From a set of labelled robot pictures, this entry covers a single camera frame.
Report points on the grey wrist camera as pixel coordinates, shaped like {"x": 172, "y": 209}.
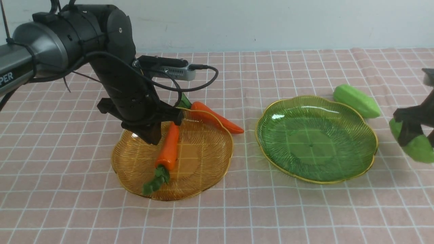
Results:
{"x": 162, "y": 67}

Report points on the orange carrot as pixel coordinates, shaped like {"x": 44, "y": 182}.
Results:
{"x": 217, "y": 118}
{"x": 165, "y": 162}

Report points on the green glass plate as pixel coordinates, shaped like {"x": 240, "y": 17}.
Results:
{"x": 316, "y": 140}

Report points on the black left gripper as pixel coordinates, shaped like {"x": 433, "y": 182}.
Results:
{"x": 135, "y": 102}

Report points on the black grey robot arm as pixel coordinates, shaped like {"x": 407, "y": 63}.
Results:
{"x": 57, "y": 43}

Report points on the amber glass plate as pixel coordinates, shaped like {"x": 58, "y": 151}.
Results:
{"x": 203, "y": 159}

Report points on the green bitter gourd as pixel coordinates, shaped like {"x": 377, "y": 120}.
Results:
{"x": 365, "y": 105}
{"x": 419, "y": 149}

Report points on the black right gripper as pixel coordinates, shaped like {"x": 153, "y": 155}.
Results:
{"x": 412, "y": 118}

